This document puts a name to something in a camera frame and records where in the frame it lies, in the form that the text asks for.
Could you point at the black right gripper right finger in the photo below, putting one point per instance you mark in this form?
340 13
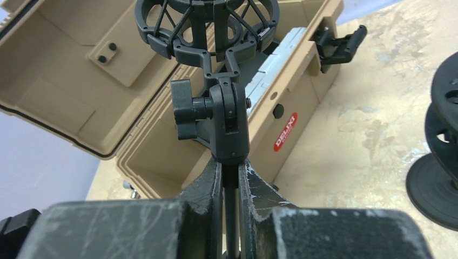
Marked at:
273 227

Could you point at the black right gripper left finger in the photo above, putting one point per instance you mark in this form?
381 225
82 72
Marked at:
187 226

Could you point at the black tripod shock mount stand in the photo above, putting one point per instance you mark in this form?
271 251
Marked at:
215 36

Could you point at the chrome angle valve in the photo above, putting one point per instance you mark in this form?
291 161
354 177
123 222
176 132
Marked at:
134 194

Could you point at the grey plastic bit box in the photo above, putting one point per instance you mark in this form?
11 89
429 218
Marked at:
264 67

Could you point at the tan plastic tool case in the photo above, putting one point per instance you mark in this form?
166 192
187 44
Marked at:
80 70

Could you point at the black round-base shock mount stand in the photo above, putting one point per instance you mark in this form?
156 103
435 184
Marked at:
431 181

